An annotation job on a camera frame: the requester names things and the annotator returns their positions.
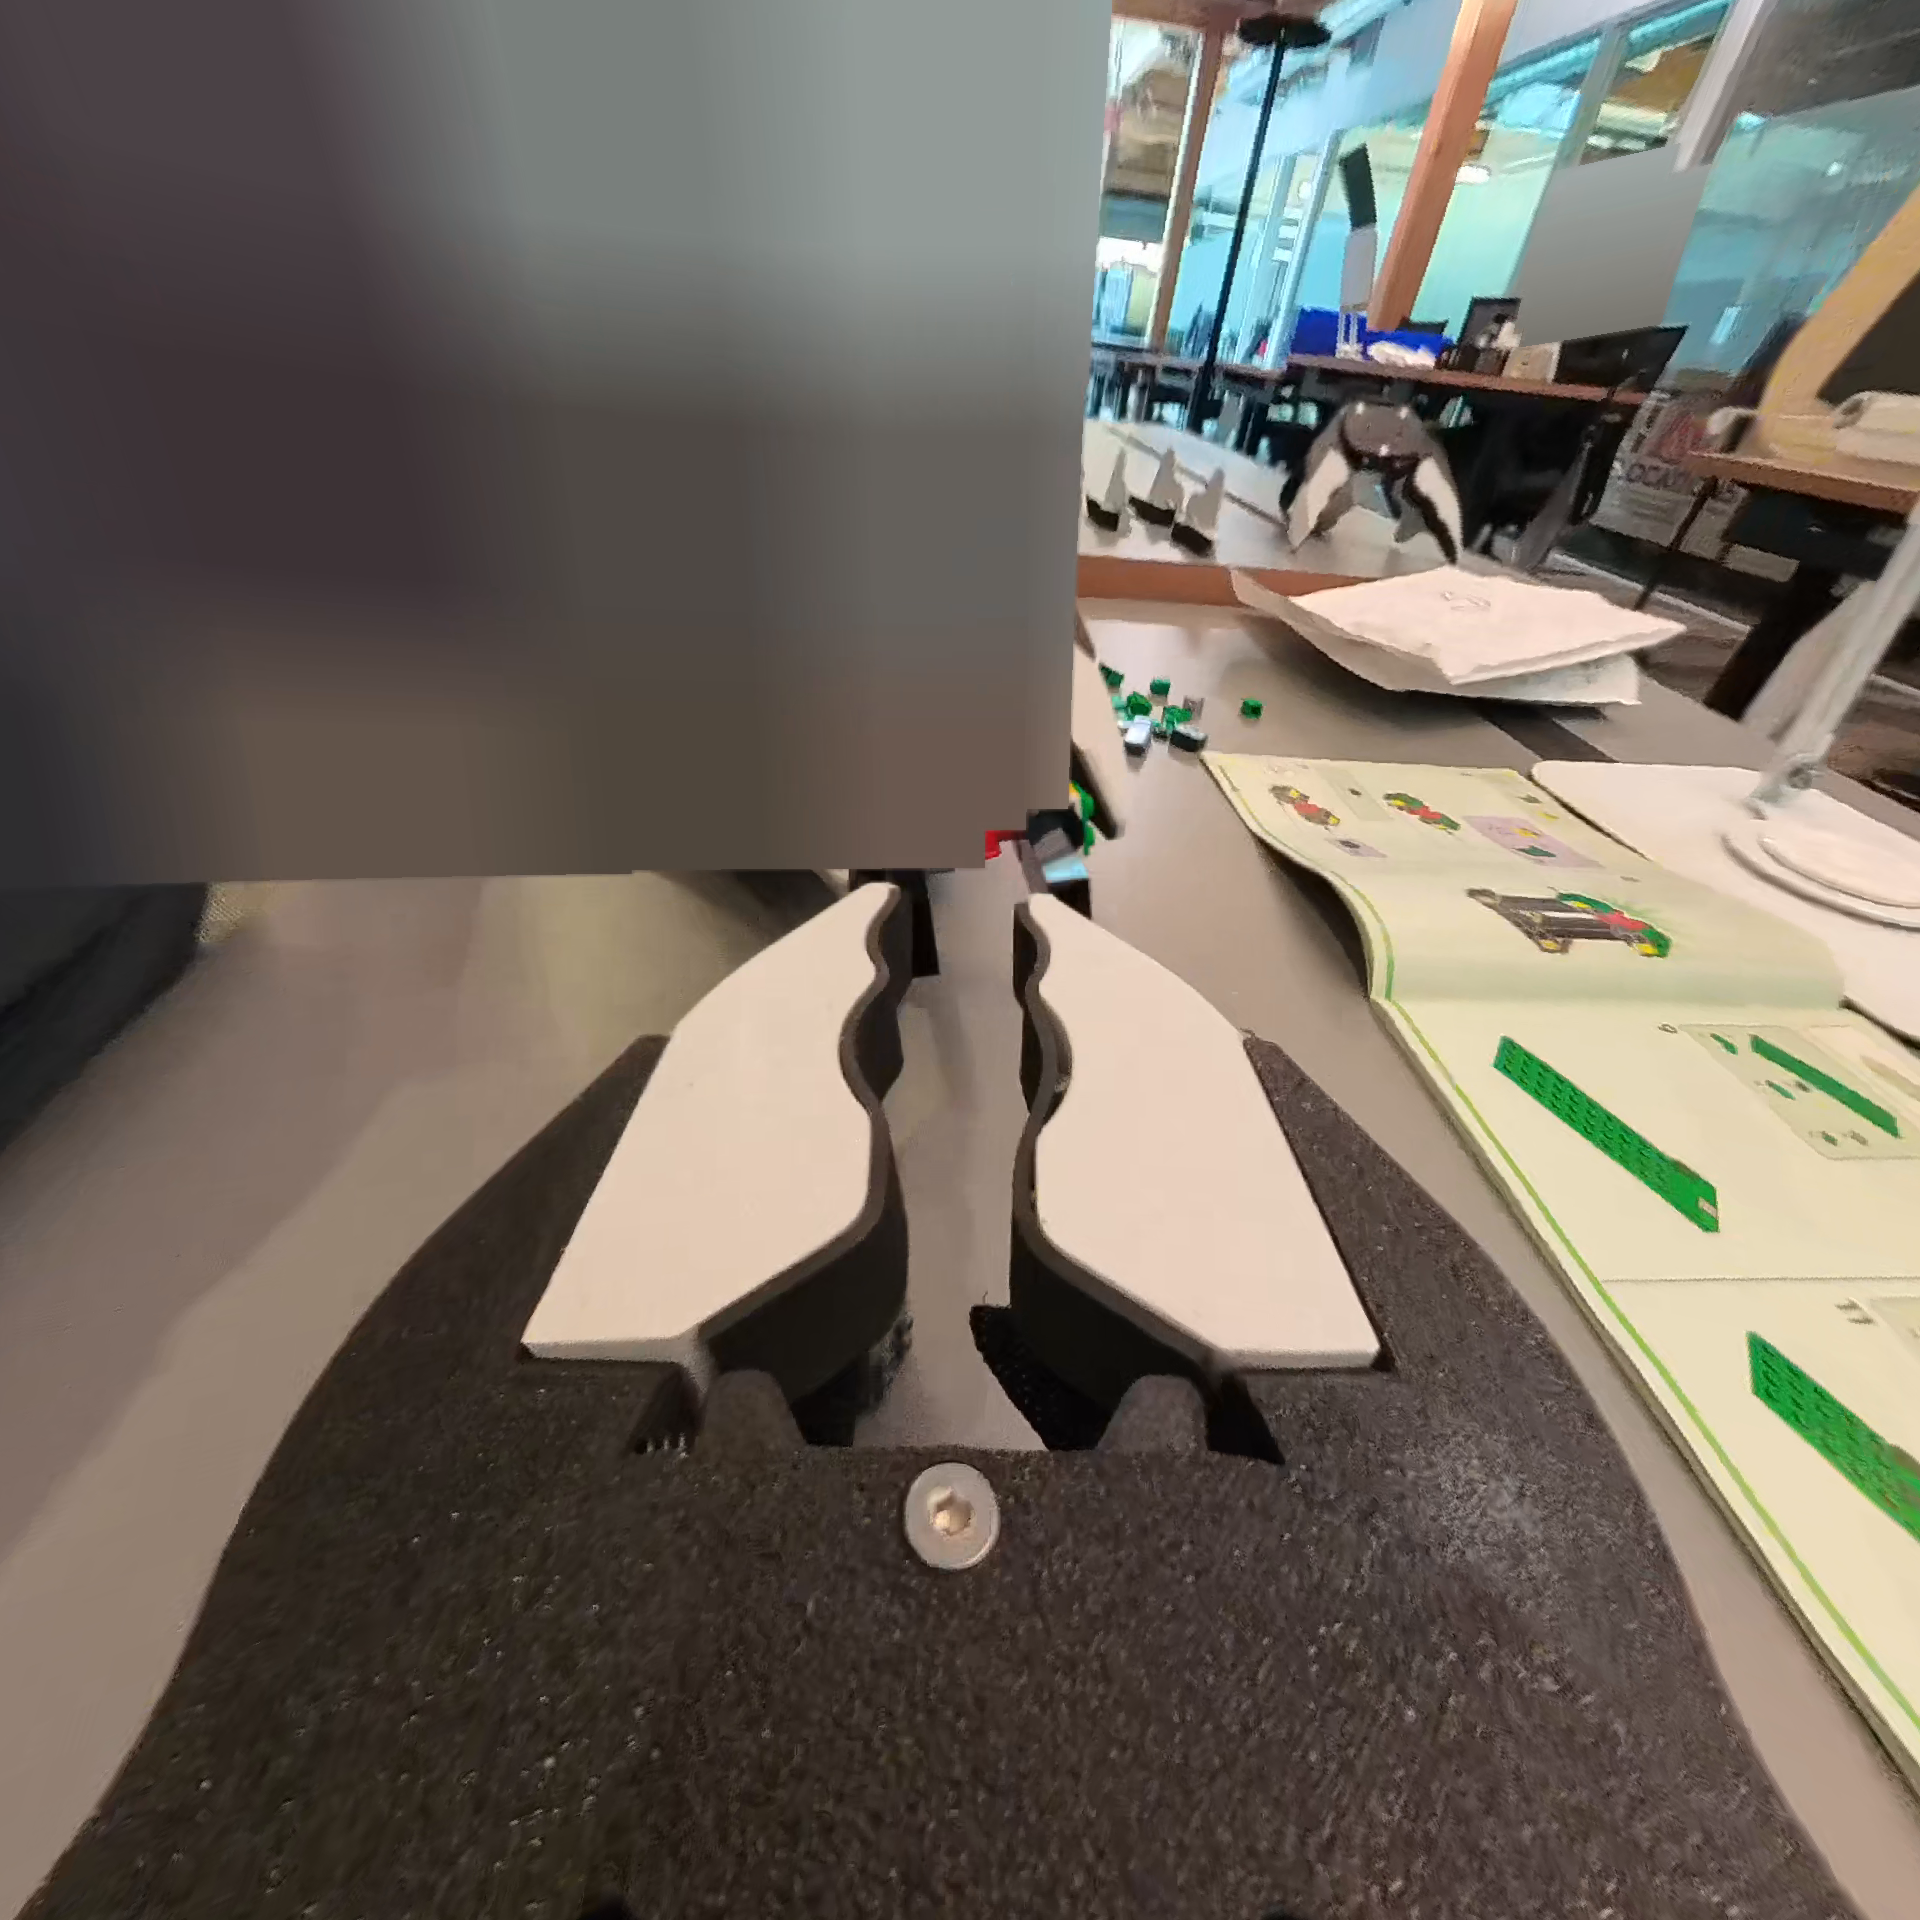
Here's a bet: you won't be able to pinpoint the white desk lamp base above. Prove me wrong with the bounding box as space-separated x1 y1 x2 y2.
1725 781 1920 906

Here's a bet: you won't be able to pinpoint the open brick instruction booklet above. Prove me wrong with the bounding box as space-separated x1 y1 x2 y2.
1204 750 1920 1788

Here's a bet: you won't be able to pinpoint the scattered small green bricks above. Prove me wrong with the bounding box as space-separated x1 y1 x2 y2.
1098 656 1270 761

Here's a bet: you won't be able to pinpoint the white paper bag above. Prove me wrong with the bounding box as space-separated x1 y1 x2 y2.
1233 570 1648 710
1287 575 1691 691

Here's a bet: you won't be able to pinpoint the black floor lamp pole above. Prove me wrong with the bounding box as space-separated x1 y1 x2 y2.
1192 0 1338 440

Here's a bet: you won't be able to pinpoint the white paper roll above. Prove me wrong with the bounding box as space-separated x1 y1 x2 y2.
1819 391 1920 464

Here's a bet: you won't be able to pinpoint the wooden side table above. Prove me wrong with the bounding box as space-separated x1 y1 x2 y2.
1635 447 1920 723

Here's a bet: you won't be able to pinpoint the multicoloured brick assembly black bars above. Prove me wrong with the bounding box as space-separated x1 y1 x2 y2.
982 781 1121 906

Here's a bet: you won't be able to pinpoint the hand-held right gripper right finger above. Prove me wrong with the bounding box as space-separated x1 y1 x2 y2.
1008 897 1382 1454

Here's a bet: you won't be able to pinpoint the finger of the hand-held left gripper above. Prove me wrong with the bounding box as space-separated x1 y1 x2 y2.
1071 645 1130 842

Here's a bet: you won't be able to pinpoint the grey desk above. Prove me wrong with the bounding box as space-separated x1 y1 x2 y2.
0 596 1920 1920

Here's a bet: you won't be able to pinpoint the idle hand-held gripper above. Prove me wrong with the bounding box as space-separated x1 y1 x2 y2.
1275 392 1467 567

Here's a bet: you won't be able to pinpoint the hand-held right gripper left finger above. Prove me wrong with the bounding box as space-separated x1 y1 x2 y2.
523 882 915 1450

